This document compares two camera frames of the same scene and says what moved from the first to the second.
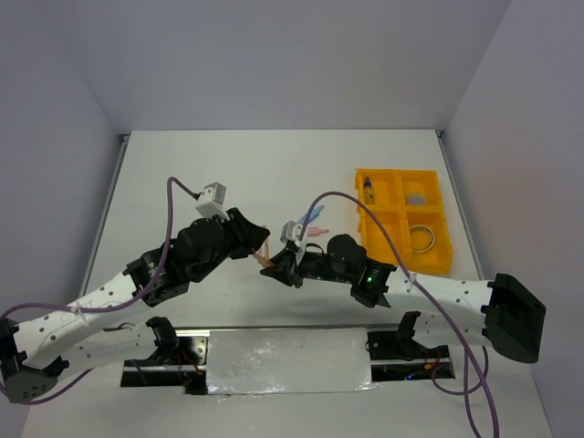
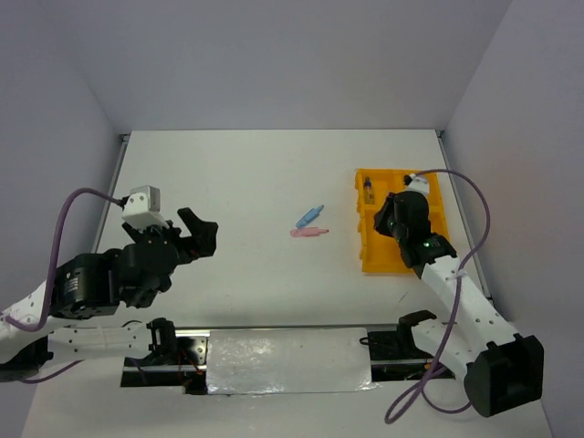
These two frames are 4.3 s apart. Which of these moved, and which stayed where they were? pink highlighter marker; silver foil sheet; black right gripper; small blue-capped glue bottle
Moved: black right gripper
Stayed: small blue-capped glue bottle; silver foil sheet; pink highlighter marker
